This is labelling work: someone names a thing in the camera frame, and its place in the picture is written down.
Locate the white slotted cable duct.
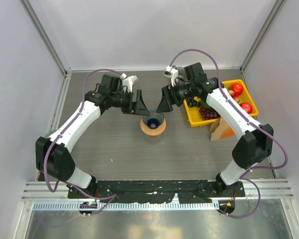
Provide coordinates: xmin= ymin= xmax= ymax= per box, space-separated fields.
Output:
xmin=32 ymin=201 xmax=219 ymax=211

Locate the yellow plastic bin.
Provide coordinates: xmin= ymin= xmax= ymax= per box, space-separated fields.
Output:
xmin=183 ymin=79 xmax=259 ymax=127

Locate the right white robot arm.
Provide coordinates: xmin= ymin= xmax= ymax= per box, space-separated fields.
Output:
xmin=156 ymin=63 xmax=274 ymax=196

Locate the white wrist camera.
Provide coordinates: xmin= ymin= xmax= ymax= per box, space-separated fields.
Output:
xmin=119 ymin=73 xmax=138 ymax=93
xmin=163 ymin=66 xmax=178 ymax=87

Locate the peach fruit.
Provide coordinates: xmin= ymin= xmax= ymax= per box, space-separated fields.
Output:
xmin=228 ymin=90 xmax=240 ymax=103

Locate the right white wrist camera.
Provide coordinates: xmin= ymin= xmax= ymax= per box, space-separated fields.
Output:
xmin=163 ymin=66 xmax=178 ymax=87

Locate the dark grape bunch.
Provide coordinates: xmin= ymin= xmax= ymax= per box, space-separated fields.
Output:
xmin=186 ymin=98 xmax=201 ymax=108

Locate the green melon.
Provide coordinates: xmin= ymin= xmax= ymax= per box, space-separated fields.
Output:
xmin=44 ymin=130 xmax=55 ymax=138

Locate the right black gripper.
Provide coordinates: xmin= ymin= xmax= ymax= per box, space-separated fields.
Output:
xmin=157 ymin=80 xmax=195 ymax=113

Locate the orange filter holder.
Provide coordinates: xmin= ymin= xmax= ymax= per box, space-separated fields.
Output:
xmin=221 ymin=128 xmax=235 ymax=138

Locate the red apple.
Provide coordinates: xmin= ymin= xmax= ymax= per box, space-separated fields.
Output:
xmin=240 ymin=103 xmax=253 ymax=114
xmin=230 ymin=83 xmax=244 ymax=96

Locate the brown paper filter stack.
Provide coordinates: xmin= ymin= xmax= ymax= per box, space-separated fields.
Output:
xmin=210 ymin=118 xmax=231 ymax=141

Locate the grey plastic measuring cup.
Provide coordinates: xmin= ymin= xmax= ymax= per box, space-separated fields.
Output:
xmin=175 ymin=67 xmax=186 ymax=80

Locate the red grape bunch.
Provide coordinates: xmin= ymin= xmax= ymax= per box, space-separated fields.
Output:
xmin=199 ymin=107 xmax=220 ymax=120

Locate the blue glass dripper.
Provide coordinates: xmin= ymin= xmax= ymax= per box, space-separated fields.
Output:
xmin=142 ymin=109 xmax=164 ymax=129

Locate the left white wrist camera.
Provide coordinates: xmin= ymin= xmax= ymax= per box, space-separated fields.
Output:
xmin=119 ymin=73 xmax=138 ymax=93

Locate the wooden dripper ring holder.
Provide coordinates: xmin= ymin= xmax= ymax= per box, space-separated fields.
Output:
xmin=140 ymin=119 xmax=167 ymax=135

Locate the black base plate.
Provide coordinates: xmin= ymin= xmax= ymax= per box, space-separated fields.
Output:
xmin=67 ymin=179 xmax=246 ymax=204

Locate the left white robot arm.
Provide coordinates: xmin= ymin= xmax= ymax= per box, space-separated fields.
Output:
xmin=35 ymin=74 xmax=150 ymax=198

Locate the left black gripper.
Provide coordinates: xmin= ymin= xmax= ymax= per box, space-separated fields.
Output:
xmin=110 ymin=89 xmax=150 ymax=115

